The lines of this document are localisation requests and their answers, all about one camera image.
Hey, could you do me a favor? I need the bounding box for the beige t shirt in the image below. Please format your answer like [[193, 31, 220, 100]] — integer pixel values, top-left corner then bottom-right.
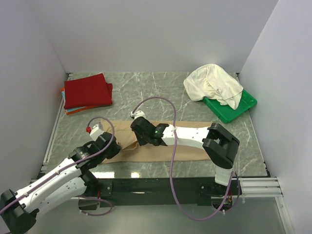
[[102, 120, 210, 164]]

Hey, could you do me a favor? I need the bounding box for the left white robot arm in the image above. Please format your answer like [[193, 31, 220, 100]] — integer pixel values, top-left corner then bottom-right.
[[0, 132, 121, 234]]

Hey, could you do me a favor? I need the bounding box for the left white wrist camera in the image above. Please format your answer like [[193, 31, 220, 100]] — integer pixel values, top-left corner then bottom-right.
[[86, 123, 104, 141]]

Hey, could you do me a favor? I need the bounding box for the aluminium frame rail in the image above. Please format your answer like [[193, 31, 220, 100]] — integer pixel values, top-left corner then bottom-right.
[[36, 177, 282, 220]]

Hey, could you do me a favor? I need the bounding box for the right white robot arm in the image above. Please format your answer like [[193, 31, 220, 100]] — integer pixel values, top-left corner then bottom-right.
[[130, 117, 240, 186]]

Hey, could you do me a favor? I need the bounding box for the folded orange t shirt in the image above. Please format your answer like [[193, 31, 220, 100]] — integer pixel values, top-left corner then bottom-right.
[[61, 87, 95, 115]]

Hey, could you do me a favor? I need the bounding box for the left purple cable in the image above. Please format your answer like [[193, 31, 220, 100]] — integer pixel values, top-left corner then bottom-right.
[[0, 117, 115, 217]]

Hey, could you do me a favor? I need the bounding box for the purple cable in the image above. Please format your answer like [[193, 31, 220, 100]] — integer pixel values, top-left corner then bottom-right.
[[133, 97, 241, 222], [0, 117, 115, 217]]

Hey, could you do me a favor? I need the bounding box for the green plastic tray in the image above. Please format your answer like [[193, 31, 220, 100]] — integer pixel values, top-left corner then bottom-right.
[[202, 89, 258, 124]]

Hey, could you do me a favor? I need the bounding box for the black base beam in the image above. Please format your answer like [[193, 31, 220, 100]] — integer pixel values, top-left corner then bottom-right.
[[85, 177, 227, 206]]

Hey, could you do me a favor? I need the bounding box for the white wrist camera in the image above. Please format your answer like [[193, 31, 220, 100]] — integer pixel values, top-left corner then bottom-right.
[[86, 123, 104, 141], [130, 110, 146, 119]]

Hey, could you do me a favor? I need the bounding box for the white t shirt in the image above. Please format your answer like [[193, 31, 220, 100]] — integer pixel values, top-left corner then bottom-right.
[[183, 64, 243, 110]]

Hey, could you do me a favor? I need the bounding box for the folded red t shirt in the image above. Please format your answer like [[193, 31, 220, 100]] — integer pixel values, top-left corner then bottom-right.
[[64, 73, 113, 109]]

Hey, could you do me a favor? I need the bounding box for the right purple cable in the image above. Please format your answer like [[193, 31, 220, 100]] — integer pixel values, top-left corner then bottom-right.
[[133, 97, 241, 222]]

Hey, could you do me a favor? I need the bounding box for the folded light blue t shirt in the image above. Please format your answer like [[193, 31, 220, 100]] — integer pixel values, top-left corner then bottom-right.
[[61, 88, 86, 115]]

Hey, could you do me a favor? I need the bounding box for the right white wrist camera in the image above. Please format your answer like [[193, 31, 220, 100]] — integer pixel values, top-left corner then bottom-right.
[[130, 110, 146, 119]]

